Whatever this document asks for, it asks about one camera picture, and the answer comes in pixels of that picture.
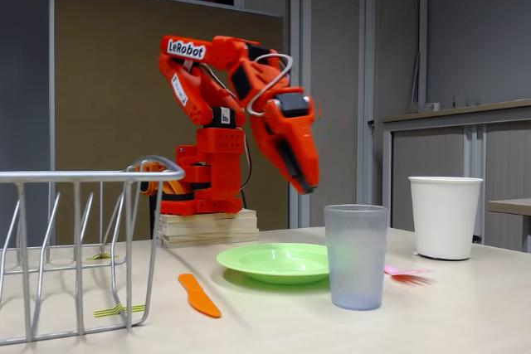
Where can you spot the stacked plywood base block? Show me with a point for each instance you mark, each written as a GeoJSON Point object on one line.
{"type": "Point", "coordinates": [207, 229]}

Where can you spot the green plastic plate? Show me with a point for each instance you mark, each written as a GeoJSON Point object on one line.
{"type": "Point", "coordinates": [274, 263]}

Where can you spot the translucent grey plastic tumbler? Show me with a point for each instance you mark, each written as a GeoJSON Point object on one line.
{"type": "Point", "coordinates": [357, 267]}

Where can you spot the grey side desk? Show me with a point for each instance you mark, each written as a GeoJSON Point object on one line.
{"type": "Point", "coordinates": [510, 206]}

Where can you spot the pink plastic utensil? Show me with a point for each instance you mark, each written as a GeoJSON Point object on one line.
{"type": "Point", "coordinates": [408, 275]}

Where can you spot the orange plastic knife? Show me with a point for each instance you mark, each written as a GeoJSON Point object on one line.
{"type": "Point", "coordinates": [199, 296]}

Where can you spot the thin grey leaning rod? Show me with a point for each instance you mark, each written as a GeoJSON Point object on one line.
{"type": "Point", "coordinates": [415, 80]}

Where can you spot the light orange table clamp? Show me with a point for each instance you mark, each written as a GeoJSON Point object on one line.
{"type": "Point", "coordinates": [151, 166]}

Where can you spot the orange SO-100 robot arm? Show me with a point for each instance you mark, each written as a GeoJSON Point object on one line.
{"type": "Point", "coordinates": [215, 142]}

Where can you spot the white paper cup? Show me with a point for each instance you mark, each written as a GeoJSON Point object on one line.
{"type": "Point", "coordinates": [444, 221]}

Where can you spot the brown partition board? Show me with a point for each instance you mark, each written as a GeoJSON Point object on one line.
{"type": "Point", "coordinates": [103, 80]}

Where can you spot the small white counter object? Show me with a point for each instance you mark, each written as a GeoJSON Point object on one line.
{"type": "Point", "coordinates": [432, 107]}

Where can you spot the grey cabinet with counter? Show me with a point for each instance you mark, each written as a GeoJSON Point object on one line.
{"type": "Point", "coordinates": [506, 155]}

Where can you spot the orange gripper black motor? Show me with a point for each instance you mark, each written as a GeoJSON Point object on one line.
{"type": "Point", "coordinates": [286, 128]}

